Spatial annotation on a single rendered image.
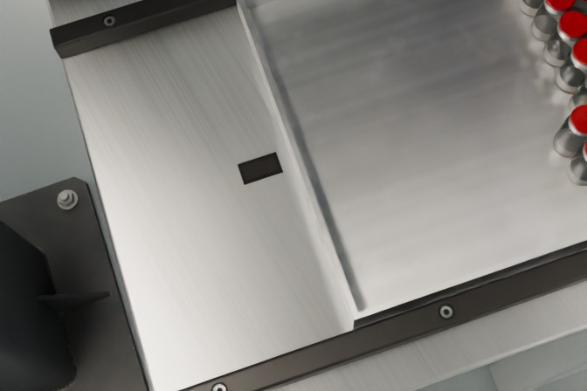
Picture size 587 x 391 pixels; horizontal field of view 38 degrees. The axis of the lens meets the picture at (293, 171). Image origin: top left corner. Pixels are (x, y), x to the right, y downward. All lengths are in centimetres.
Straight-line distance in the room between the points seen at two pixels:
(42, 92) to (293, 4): 108
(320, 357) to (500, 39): 27
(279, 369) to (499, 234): 18
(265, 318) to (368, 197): 11
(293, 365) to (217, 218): 12
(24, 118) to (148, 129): 106
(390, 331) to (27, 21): 132
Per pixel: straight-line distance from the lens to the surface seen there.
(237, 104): 63
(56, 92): 169
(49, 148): 164
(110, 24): 66
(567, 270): 59
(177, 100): 64
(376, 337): 56
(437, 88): 64
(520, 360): 127
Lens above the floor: 146
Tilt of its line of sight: 70 degrees down
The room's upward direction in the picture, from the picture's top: 7 degrees counter-clockwise
